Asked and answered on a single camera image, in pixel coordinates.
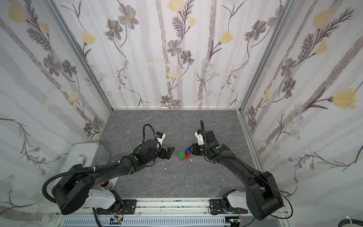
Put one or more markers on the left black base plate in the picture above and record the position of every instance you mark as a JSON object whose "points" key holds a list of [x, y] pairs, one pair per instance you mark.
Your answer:
{"points": [[126, 207]]}

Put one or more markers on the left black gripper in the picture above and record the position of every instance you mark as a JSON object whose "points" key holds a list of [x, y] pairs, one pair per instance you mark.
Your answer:
{"points": [[165, 152]]}

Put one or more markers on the grey metal control box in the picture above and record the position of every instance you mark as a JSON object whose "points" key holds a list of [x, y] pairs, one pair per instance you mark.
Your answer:
{"points": [[86, 154]]}

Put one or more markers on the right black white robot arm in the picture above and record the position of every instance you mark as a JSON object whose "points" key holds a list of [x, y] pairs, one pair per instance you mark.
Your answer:
{"points": [[262, 197]]}

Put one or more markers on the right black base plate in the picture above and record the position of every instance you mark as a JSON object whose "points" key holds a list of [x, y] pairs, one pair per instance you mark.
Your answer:
{"points": [[222, 206]]}

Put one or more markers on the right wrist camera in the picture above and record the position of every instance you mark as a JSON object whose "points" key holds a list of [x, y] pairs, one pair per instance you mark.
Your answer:
{"points": [[200, 138]]}

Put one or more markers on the white slotted cable duct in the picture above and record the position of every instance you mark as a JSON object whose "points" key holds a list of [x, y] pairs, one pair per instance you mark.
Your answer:
{"points": [[147, 222]]}

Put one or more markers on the upturned blue square lego brick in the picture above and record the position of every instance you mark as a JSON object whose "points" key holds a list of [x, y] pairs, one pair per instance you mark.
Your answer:
{"points": [[188, 151]]}

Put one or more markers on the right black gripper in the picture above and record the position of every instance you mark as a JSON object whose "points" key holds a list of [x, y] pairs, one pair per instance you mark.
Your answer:
{"points": [[197, 148]]}

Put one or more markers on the orange capped brown bottle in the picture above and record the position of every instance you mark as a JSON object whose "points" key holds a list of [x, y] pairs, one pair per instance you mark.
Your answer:
{"points": [[107, 185]]}

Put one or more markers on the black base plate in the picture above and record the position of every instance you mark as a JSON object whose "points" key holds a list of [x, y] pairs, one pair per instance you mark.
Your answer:
{"points": [[222, 206], [126, 207]]}

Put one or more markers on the green square lego brick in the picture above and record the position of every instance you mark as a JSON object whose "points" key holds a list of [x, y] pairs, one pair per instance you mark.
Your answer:
{"points": [[182, 155]]}

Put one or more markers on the aluminium mounting rail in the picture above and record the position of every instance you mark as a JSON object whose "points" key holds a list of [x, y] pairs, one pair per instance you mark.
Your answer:
{"points": [[152, 207]]}

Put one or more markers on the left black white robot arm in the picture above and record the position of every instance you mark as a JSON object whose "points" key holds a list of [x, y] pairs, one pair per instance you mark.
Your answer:
{"points": [[70, 190]]}

